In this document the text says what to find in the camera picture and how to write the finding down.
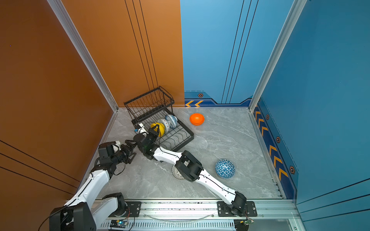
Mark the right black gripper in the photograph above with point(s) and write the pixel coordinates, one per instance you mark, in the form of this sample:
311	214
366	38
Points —
151	133

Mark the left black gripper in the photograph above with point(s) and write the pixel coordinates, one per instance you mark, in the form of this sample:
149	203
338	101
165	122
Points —
127	151

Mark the yellow plastic bowl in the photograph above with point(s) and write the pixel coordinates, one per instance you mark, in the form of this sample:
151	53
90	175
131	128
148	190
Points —
158	128

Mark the blue floral white bowl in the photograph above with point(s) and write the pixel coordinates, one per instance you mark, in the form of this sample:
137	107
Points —
172	120

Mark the orange plastic bowl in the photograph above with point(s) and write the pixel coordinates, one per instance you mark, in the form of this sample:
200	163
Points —
197	119

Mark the green patterned white bowl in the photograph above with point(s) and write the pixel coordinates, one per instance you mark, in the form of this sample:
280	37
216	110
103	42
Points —
165	123

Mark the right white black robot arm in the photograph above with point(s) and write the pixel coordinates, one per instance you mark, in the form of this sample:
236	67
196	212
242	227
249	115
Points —
191	169

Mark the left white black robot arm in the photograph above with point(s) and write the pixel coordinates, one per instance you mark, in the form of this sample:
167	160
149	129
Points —
77	214

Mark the white red-dotted bowl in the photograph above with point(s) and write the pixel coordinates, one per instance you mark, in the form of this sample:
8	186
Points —
176	173

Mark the left green circuit board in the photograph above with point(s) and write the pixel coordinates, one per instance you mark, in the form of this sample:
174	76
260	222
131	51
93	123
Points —
121	224

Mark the green circuit board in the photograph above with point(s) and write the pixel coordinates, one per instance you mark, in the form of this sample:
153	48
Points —
248	221
121	224

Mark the dark blue geometric bowl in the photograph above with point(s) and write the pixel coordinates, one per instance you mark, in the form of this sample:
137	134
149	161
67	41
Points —
225	168

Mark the right green circuit board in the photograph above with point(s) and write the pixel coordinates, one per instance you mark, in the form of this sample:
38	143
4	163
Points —
248	221

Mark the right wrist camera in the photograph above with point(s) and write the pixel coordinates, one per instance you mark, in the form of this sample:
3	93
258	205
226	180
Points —
140	129

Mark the black wire dish rack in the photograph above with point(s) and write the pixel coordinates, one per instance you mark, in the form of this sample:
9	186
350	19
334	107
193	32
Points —
148	107

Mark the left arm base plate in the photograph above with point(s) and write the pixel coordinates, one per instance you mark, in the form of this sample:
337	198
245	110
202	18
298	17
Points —
132	210

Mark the aluminium front rail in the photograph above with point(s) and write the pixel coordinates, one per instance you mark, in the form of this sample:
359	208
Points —
202	215

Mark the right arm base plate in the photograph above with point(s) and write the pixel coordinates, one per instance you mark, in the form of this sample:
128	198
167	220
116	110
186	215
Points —
225	211

